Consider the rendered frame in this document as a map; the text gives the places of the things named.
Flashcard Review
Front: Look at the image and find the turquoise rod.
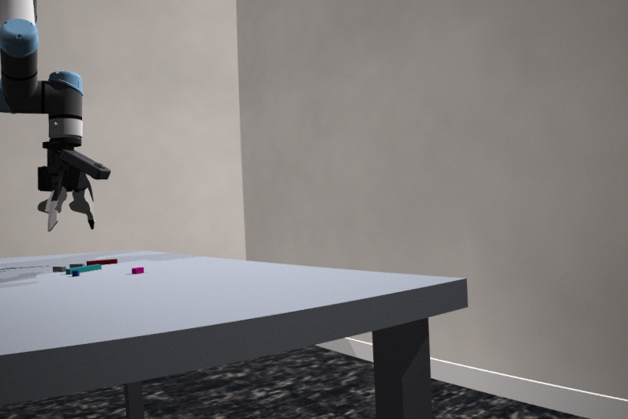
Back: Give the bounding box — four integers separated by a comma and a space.
65, 264, 102, 275

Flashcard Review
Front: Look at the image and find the red rod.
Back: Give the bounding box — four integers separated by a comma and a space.
87, 259, 118, 266

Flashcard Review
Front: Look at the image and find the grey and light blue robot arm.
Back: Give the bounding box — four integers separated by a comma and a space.
0, 0, 110, 180

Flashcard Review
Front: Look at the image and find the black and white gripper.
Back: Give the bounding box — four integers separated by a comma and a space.
38, 137, 95, 231

